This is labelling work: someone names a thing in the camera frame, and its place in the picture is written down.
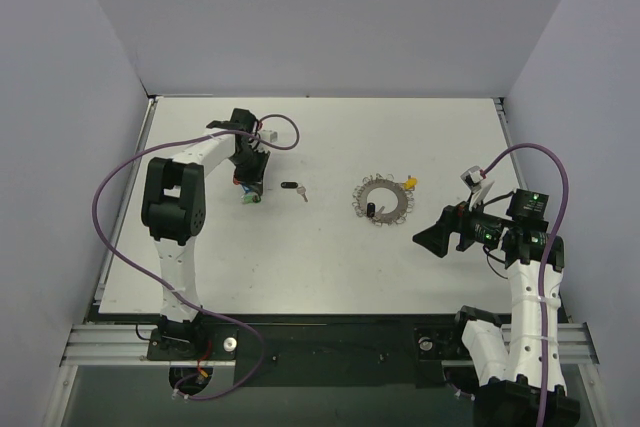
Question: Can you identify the green tag key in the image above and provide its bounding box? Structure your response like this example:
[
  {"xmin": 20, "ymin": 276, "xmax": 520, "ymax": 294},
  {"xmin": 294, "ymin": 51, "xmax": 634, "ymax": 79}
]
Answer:
[{"xmin": 242, "ymin": 192, "xmax": 261, "ymax": 204}]

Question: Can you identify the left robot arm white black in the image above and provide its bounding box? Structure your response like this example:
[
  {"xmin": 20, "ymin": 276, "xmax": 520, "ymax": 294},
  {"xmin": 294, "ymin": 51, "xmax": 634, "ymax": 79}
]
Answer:
[{"xmin": 141, "ymin": 108, "xmax": 270, "ymax": 359}]

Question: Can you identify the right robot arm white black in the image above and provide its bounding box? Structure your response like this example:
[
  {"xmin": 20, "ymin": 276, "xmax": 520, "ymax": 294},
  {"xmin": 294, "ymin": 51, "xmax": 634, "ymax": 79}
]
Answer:
[{"xmin": 413, "ymin": 189, "xmax": 581, "ymax": 426}]

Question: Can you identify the round metal keyring disc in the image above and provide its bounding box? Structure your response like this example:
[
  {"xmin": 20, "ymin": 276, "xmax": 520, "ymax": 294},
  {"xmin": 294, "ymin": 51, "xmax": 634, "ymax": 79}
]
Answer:
[{"xmin": 352, "ymin": 173, "xmax": 415, "ymax": 226}]

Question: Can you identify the silver key black tag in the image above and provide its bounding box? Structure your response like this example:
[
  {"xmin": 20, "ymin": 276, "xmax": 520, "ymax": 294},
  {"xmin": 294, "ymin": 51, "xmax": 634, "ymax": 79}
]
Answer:
[{"xmin": 280, "ymin": 181, "xmax": 308, "ymax": 203}]

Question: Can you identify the yellow tag key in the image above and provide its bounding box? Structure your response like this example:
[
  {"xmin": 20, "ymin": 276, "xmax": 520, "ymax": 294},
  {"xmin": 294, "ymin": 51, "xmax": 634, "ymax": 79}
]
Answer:
[{"xmin": 402, "ymin": 176, "xmax": 418, "ymax": 191}]

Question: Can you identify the key black tag on disc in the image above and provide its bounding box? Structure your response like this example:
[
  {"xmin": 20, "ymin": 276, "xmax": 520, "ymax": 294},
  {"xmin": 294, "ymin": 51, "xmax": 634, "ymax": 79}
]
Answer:
[{"xmin": 365, "ymin": 202, "xmax": 385, "ymax": 220}]

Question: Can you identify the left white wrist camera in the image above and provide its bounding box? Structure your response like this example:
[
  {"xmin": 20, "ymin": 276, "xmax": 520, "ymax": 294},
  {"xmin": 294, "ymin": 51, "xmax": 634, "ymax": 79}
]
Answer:
[{"xmin": 257, "ymin": 130, "xmax": 278, "ymax": 146}]

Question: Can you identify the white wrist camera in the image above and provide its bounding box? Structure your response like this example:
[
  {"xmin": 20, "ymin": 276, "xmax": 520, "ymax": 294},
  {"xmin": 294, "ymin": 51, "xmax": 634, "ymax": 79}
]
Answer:
[
  {"xmin": 257, "ymin": 130, "xmax": 278, "ymax": 146},
  {"xmin": 460, "ymin": 166, "xmax": 495, "ymax": 210}
]

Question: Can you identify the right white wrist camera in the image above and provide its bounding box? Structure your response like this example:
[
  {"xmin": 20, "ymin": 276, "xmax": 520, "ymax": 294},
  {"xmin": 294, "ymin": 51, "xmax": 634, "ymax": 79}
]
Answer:
[{"xmin": 460, "ymin": 166, "xmax": 495, "ymax": 210}]

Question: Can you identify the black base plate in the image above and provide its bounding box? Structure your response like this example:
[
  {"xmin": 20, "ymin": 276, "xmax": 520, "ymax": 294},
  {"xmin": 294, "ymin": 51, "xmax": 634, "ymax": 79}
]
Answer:
[{"xmin": 144, "ymin": 314, "xmax": 478, "ymax": 395}]

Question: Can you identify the aluminium frame rail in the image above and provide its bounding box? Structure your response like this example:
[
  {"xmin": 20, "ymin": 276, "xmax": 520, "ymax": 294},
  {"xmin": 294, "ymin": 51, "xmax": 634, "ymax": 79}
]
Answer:
[{"xmin": 60, "ymin": 323, "xmax": 599, "ymax": 366}]

